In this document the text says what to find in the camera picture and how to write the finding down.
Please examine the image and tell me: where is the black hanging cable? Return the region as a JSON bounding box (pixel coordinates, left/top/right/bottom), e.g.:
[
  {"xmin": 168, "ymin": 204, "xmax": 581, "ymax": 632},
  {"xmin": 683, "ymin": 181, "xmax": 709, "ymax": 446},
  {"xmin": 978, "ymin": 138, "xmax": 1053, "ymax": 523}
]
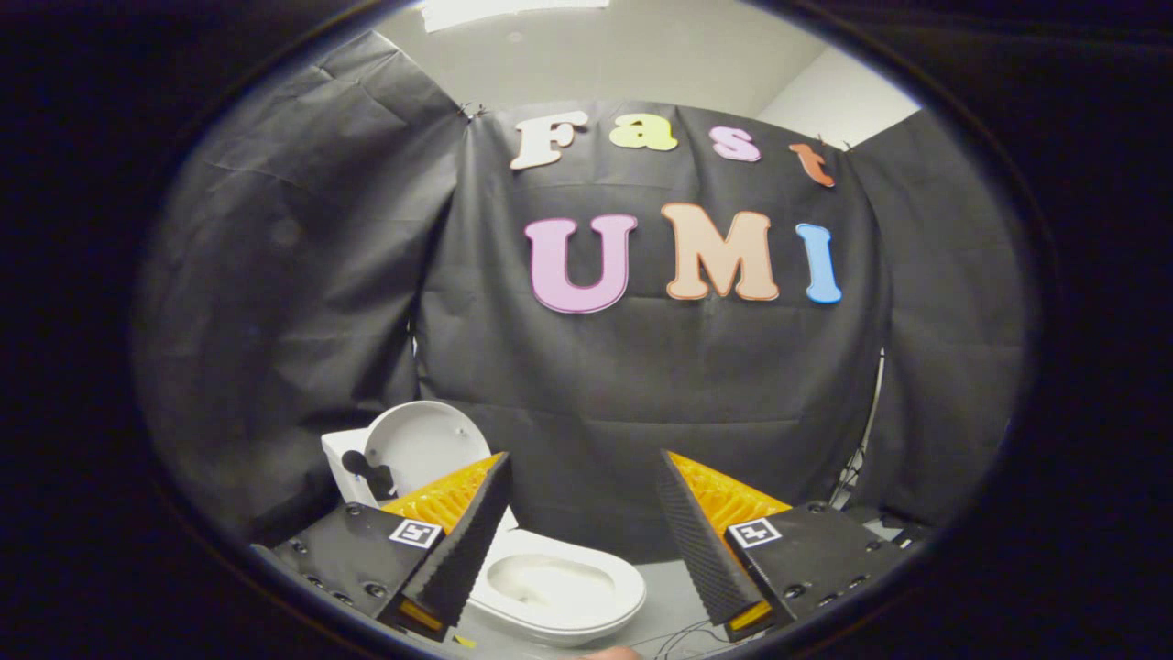
[{"xmin": 829, "ymin": 350, "xmax": 886, "ymax": 511}]

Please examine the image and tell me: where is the white ceramic toilet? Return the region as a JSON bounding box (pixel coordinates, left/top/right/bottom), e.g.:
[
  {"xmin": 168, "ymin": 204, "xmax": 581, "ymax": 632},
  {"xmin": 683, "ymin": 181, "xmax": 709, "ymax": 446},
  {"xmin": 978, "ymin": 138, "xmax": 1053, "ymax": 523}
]
[{"xmin": 321, "ymin": 401, "xmax": 647, "ymax": 648}]

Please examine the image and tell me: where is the tangle of floor cables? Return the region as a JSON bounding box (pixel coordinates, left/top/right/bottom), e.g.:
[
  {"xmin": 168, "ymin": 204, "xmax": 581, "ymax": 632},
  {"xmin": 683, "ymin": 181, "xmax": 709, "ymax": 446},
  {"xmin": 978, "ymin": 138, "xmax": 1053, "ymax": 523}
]
[{"xmin": 641, "ymin": 619, "xmax": 734, "ymax": 660}]

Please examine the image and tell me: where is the white toilet lid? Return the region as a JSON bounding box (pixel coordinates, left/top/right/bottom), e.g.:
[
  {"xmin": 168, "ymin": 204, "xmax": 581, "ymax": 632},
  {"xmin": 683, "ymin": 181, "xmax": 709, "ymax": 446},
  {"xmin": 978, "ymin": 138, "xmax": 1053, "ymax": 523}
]
[{"xmin": 364, "ymin": 401, "xmax": 493, "ymax": 501}]

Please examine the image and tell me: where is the black box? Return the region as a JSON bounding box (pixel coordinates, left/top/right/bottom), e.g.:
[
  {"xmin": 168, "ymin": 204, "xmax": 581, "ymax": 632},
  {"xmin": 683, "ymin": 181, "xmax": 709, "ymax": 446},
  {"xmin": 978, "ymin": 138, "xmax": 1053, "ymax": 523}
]
[{"xmin": 880, "ymin": 518, "xmax": 932, "ymax": 551}]

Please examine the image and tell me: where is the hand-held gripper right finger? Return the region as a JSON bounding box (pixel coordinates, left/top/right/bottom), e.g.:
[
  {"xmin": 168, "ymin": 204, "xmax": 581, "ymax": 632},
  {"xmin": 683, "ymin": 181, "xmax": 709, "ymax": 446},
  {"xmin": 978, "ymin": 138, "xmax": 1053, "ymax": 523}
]
[{"xmin": 656, "ymin": 449, "xmax": 908, "ymax": 641}]

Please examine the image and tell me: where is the black backdrop cloth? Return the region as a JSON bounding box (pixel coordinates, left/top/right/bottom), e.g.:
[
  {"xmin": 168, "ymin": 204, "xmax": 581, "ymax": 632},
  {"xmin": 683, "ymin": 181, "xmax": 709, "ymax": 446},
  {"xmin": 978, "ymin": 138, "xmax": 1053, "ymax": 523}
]
[{"xmin": 133, "ymin": 32, "xmax": 1036, "ymax": 565}]

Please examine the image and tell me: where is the ceiling light panel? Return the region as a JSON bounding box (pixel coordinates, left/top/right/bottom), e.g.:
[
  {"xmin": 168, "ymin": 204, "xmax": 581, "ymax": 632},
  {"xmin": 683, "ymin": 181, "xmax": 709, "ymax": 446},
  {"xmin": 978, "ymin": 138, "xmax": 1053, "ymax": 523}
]
[{"xmin": 422, "ymin": 0, "xmax": 610, "ymax": 33}]

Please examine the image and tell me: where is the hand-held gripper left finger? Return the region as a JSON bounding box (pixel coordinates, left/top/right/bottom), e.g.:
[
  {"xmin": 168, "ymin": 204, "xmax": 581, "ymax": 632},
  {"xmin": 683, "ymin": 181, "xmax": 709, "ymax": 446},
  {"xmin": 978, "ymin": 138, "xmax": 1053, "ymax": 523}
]
[{"xmin": 249, "ymin": 451, "xmax": 514, "ymax": 643}]

